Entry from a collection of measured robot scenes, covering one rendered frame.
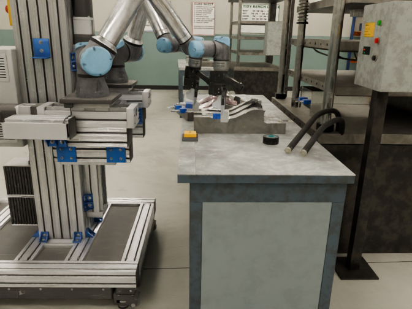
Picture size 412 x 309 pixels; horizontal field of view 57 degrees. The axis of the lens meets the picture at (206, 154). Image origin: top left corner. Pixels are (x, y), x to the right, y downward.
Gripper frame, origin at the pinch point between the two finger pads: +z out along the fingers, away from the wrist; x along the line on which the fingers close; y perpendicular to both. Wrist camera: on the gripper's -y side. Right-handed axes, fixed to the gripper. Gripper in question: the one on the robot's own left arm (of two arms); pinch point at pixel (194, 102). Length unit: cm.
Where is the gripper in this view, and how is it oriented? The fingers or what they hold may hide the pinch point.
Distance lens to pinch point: 217.0
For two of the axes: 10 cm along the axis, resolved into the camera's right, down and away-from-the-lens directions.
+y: -9.9, -0.7, -1.2
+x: 0.8, 4.1, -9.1
